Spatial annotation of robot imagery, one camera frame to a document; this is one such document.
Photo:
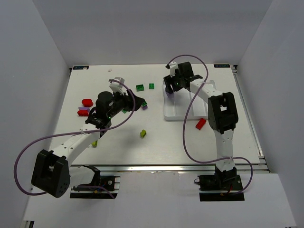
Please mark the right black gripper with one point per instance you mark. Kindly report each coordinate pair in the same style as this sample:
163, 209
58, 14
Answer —
169, 81

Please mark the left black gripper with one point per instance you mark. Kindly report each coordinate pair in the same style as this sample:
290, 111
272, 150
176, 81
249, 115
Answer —
130, 101

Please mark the green and purple lego stack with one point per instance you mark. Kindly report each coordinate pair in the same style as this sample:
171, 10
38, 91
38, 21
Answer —
144, 105

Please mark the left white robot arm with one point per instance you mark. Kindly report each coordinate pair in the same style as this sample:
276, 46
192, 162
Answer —
53, 172

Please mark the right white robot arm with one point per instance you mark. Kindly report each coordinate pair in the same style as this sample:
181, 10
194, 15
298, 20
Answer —
222, 115

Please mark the green lego brick far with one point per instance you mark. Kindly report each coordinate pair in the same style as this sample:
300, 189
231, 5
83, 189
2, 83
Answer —
140, 88

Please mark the white divided tray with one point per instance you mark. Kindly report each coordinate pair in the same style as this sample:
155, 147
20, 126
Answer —
193, 102

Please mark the lime small lego brick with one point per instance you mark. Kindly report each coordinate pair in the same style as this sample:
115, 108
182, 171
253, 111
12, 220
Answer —
143, 133

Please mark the right blue table sticker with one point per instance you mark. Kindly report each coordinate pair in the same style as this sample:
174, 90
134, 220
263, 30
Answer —
221, 65

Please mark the blue table sticker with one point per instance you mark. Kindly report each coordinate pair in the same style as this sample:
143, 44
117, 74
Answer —
80, 68
221, 65

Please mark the red rectangular lego brick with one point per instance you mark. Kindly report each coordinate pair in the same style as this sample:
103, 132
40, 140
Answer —
201, 123

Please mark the red rounded lego brick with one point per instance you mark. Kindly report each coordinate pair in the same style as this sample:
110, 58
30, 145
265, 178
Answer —
87, 102

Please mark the red curved lego brick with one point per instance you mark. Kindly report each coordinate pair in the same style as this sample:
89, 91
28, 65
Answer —
83, 113

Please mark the purple curved lego brick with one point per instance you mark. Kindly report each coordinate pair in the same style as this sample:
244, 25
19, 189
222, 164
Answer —
84, 109

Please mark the lime curved lego brick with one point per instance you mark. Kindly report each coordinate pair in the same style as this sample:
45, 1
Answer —
94, 144

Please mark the left blue table sticker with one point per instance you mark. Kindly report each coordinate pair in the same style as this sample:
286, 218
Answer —
80, 68

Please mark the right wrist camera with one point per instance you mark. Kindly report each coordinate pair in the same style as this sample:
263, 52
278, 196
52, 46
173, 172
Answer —
172, 67

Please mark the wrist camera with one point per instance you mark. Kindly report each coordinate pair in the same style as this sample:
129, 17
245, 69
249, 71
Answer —
172, 67
116, 85

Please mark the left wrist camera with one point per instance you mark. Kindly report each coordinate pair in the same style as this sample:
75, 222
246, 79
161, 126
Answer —
116, 85

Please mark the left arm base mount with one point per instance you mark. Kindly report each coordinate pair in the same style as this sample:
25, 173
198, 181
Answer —
88, 182

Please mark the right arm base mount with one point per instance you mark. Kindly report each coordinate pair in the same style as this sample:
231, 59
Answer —
220, 187

